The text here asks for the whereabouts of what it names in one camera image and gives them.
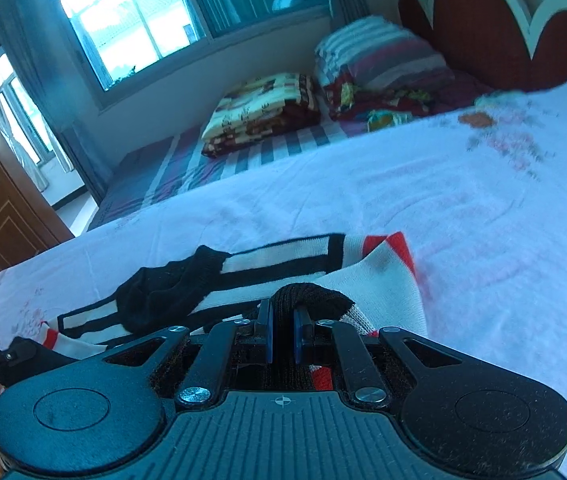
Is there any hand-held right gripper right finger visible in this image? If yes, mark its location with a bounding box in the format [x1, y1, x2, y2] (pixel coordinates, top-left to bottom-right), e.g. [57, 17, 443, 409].
[292, 307, 465, 405]

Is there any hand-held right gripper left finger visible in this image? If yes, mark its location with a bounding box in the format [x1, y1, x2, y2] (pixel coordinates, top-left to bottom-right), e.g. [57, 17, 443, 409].
[98, 299, 275, 408]

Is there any striped knit sweater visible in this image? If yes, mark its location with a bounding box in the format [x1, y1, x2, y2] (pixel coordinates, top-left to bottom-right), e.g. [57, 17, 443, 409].
[8, 231, 430, 397]

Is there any brown wooden door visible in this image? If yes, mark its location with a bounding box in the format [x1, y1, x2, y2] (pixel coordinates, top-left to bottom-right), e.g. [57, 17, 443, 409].
[0, 105, 75, 278]

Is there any striped bed sheet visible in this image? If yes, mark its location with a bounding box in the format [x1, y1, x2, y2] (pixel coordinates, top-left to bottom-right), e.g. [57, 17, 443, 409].
[88, 72, 497, 233]

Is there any floral pink bed sheet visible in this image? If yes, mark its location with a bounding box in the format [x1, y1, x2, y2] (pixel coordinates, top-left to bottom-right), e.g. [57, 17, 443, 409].
[0, 79, 567, 480]

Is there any folded printed blanket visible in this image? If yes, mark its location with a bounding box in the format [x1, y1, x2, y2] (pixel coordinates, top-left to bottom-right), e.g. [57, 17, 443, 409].
[200, 73, 322, 159]

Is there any red printed quilt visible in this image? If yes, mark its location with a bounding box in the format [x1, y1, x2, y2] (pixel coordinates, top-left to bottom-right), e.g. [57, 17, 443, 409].
[324, 71, 439, 122]

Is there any striped pillow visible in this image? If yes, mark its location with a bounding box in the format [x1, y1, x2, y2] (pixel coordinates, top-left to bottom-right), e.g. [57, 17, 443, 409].
[313, 15, 457, 106]

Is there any sliding glass window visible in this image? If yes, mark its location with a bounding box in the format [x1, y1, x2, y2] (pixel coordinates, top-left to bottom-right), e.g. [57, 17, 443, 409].
[38, 0, 334, 93]

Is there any red scalloped headboard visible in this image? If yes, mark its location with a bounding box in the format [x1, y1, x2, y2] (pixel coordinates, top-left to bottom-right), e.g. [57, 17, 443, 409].
[397, 0, 567, 93]

